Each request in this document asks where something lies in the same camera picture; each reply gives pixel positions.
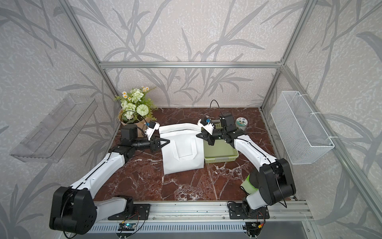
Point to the clear acrylic wall shelf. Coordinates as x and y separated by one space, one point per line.
49 141

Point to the left controller board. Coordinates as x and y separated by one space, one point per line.
127 227

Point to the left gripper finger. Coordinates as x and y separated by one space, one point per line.
164 141
158 147

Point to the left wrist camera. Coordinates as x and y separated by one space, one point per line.
152 126

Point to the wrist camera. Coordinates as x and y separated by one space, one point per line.
152 126
207 125

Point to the black and green work glove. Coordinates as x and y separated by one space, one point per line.
250 185

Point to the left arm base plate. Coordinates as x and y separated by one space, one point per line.
133 212

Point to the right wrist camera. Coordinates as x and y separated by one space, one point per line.
207 125

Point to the flower bouquet in paper pot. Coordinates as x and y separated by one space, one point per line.
136 108

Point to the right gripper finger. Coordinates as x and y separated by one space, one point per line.
203 135
211 141

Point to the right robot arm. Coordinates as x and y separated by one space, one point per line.
273 178

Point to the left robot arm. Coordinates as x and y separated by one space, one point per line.
73 208

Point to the round decorated tin can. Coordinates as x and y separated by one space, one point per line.
241 123

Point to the white insulated delivery bag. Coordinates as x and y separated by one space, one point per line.
185 151

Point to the green plastic basket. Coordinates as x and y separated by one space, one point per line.
219 152

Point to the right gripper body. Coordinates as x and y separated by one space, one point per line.
219 134

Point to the white wire mesh basket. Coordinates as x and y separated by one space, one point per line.
302 134

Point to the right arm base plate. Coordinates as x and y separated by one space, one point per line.
243 211

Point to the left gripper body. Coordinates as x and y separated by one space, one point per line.
144 145

